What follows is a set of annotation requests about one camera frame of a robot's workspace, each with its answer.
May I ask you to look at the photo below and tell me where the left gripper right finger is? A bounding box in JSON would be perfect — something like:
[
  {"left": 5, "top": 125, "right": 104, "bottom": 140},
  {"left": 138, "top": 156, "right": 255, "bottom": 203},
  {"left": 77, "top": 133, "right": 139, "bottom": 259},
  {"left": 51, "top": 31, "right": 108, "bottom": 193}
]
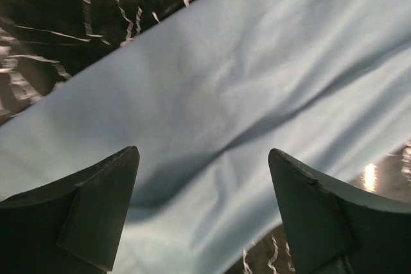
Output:
[{"left": 268, "top": 149, "right": 410, "bottom": 273}]

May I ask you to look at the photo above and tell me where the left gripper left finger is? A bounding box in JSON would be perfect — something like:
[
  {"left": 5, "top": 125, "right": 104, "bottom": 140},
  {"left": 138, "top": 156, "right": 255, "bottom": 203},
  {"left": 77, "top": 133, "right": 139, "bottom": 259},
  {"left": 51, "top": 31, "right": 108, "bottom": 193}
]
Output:
[{"left": 1, "top": 146, "right": 140, "bottom": 273}]

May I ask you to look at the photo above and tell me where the grey-blue t shirt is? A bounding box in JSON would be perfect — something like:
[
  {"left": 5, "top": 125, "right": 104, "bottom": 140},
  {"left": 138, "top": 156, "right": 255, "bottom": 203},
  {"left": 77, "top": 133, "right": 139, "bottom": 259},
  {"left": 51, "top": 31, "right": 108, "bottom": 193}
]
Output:
[{"left": 1, "top": 0, "right": 410, "bottom": 273}]

